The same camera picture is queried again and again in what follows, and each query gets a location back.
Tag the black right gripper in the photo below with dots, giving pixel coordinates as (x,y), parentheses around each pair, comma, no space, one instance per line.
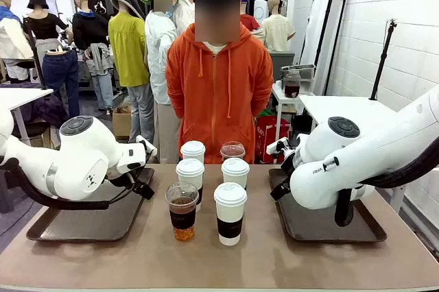
(279,192)

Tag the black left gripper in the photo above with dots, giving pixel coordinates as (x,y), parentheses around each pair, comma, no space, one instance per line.
(144,191)

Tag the white lidded paper coffee cup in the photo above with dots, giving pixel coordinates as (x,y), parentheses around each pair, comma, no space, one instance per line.
(235,172)
(229,209)
(190,173)
(193,149)

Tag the clear dome-lid cup red drink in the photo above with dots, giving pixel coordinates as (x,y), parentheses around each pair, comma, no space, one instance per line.
(232,151)

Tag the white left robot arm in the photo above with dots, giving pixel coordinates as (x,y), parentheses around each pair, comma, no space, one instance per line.
(82,155)

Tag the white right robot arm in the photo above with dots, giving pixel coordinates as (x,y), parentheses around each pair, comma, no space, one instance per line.
(343,168)

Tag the dark brown serving tray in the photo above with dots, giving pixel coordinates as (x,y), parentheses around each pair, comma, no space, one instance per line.
(85,227)
(319,227)

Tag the clear cup of iced tea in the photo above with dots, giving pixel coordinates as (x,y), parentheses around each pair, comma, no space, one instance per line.
(181,216)

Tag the red shopping bag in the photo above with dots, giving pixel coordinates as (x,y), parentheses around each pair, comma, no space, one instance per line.
(271,137)

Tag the brown cardboard box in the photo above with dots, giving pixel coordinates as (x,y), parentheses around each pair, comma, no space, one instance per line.
(121,124)

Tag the small white side table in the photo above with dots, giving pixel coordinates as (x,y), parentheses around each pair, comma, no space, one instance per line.
(279,98)

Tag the white work table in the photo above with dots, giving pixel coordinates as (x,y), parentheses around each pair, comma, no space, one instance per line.
(343,107)

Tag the glass jar with dark liquid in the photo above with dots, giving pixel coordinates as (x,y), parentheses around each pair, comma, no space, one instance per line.
(292,84)

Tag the person in orange hoodie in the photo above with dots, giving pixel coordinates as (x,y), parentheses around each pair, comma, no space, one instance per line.
(219,100)

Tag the grey cabinet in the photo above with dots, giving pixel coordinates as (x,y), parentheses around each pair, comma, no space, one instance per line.
(283,64)

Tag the figure white coat green hat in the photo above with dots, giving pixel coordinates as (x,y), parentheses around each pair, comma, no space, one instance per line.
(159,48)

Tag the mannequin in yellow shirt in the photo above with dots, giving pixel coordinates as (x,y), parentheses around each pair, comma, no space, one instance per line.
(128,48)

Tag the blue jeans half mannequin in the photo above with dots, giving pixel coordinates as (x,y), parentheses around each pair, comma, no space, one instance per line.
(60,72)

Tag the large white side table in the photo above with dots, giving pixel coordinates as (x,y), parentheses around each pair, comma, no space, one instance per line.
(20,95)

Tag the mannequin in cream shirt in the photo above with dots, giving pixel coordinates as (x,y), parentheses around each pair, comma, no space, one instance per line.
(276,31)

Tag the black tripod stand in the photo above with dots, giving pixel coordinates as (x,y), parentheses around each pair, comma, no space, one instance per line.
(382,59)

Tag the mannequin in black blue hoodie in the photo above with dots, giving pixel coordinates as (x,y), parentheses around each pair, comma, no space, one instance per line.
(91,31)

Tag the mannequin in red shirt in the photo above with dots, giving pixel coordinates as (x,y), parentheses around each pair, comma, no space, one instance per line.
(248,21)

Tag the mannequin with black hat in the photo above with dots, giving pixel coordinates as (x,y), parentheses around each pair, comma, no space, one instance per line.
(43,24)

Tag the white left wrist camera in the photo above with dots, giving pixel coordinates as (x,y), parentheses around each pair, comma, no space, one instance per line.
(145,145)

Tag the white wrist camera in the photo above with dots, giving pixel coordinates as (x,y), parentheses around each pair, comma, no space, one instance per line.
(277,146)
(145,145)

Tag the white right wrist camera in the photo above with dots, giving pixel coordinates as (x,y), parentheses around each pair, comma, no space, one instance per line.
(277,146)

